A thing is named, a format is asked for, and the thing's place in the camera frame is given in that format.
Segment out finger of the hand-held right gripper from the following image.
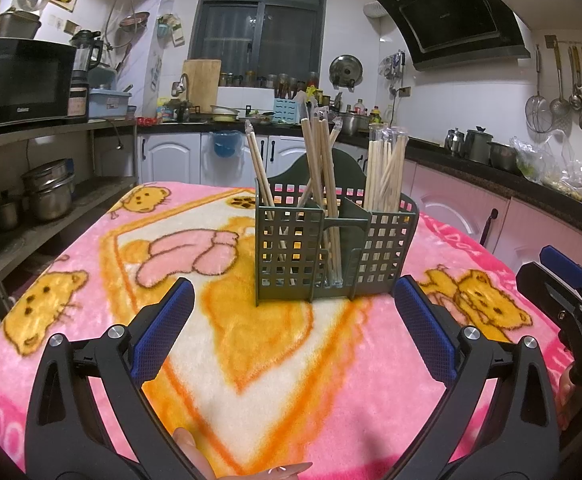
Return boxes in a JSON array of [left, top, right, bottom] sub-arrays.
[[540, 244, 582, 289], [516, 262, 580, 326]]

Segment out stacked steel pots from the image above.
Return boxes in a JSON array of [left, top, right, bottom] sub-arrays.
[[21, 159, 74, 222]]

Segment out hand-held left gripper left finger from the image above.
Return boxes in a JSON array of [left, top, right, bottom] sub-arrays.
[[25, 277, 209, 480]]

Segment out clear plastic bag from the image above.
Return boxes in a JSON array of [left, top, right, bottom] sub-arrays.
[[510, 130, 582, 196]]

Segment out grey metal container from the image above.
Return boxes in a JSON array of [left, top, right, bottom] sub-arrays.
[[0, 10, 42, 41]]

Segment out blender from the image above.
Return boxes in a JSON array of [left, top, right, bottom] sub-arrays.
[[70, 30, 104, 91]]

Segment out blue plastic basin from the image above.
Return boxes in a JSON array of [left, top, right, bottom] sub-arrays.
[[211, 131, 242, 158]]

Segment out hanging plastic bag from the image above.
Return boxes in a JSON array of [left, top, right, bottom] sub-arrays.
[[157, 14, 188, 47]]

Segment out row of spice jars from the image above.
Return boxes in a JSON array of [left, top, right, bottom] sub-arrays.
[[219, 72, 319, 91]]

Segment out steel spoon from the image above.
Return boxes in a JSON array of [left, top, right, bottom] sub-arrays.
[[568, 45, 582, 111]]

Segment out hanging kitchen tools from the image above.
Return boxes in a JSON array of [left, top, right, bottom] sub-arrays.
[[382, 51, 406, 81]]

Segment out black kitchen countertop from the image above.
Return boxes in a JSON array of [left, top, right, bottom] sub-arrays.
[[138, 120, 582, 216]]

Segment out copper hanging pan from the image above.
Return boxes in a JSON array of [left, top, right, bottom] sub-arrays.
[[120, 11, 150, 31]]

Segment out wire skimmer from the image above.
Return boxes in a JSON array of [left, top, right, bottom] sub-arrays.
[[525, 45, 549, 133]]

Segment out wooden cutting board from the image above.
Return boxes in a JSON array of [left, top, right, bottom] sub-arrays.
[[181, 59, 222, 106]]

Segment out large steel stockpot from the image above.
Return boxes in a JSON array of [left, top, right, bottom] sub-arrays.
[[338, 112, 369, 136]]

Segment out row of condiment bottles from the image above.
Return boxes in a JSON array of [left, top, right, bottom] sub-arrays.
[[346, 100, 397, 126]]

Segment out steel faucet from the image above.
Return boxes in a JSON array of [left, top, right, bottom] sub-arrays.
[[173, 73, 192, 106]]

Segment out person's left hand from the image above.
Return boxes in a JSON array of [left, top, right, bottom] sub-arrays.
[[173, 426, 315, 480]]

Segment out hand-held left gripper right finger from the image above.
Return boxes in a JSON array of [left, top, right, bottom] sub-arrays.
[[393, 275, 562, 480]]

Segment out blue knife block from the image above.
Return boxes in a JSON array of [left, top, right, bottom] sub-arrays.
[[273, 97, 299, 123]]

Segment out white base cabinets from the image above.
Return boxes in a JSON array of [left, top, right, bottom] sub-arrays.
[[138, 131, 372, 186]]

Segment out black range hood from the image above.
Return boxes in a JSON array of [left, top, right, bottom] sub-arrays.
[[377, 0, 532, 71]]

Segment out small steel pot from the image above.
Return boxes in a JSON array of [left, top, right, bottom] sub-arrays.
[[0, 191, 22, 231]]

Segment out metal shelf rack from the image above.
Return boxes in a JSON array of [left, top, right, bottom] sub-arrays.
[[0, 117, 139, 291]]

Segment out steel pot lid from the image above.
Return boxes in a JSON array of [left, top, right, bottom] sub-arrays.
[[329, 54, 363, 88]]

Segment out printed pink blanket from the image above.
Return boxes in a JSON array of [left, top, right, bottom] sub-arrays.
[[0, 180, 579, 480]]

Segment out dark window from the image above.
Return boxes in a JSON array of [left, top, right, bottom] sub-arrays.
[[186, 0, 329, 88]]

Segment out black microwave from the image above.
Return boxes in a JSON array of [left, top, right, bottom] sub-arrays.
[[0, 37, 77, 131]]

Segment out person's right hand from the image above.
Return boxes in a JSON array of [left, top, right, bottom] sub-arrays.
[[557, 366, 580, 432]]

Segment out tall steel lidded pot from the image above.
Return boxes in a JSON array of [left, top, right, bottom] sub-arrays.
[[463, 126, 494, 165]]

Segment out pink base cabinets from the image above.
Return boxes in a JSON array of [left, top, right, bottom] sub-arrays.
[[403, 160, 582, 281]]

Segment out bunch of wooden chopsticks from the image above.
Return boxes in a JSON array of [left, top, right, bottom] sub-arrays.
[[243, 104, 411, 286]]

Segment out green utensil holder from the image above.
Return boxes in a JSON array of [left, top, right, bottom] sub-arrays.
[[253, 149, 419, 307]]

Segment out small steel kettle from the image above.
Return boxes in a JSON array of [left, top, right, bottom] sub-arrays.
[[443, 128, 466, 157]]

